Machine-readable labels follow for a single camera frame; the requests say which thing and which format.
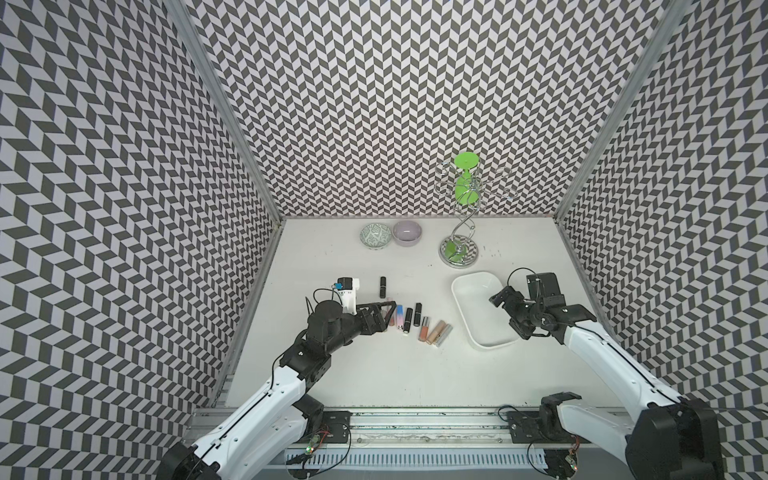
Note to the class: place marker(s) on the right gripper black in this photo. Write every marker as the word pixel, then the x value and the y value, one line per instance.
pixel 515 296

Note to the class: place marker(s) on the aluminium front rail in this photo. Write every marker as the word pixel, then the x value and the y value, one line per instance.
pixel 417 426

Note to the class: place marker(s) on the peach lipstick tube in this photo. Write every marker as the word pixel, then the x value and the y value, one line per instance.
pixel 436 332

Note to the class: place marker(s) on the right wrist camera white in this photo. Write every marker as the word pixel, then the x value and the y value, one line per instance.
pixel 544 289

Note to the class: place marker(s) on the white storage box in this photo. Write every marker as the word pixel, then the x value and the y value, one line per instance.
pixel 487 326

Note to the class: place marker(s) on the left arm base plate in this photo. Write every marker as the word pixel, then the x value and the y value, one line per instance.
pixel 330 425

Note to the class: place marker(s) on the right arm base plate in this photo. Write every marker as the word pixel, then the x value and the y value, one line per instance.
pixel 528 427

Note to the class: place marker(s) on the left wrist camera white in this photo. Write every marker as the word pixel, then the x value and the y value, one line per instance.
pixel 347 288

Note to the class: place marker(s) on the green patterned bowl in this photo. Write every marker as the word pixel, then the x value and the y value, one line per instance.
pixel 375 236

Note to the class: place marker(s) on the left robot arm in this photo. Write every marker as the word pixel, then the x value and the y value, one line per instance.
pixel 281 412

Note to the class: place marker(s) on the chrome jewelry stand green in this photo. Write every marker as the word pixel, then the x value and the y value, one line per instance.
pixel 462 179

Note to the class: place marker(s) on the black lipstick short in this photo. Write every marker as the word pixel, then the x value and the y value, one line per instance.
pixel 417 317

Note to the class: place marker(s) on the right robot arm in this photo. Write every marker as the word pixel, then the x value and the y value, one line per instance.
pixel 664 436

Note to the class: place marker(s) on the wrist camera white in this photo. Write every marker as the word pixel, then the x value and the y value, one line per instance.
pixel 544 289
pixel 347 288

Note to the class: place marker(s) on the black lipstick long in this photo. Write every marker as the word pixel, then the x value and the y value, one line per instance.
pixel 408 320

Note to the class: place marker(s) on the purple bowl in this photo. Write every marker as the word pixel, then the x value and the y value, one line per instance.
pixel 407 233

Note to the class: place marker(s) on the orange lip gloss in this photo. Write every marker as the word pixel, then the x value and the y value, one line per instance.
pixel 424 329

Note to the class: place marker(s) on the blue pink lipstick tube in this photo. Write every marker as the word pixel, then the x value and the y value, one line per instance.
pixel 400 317

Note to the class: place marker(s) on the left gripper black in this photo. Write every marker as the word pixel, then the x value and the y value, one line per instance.
pixel 379 324

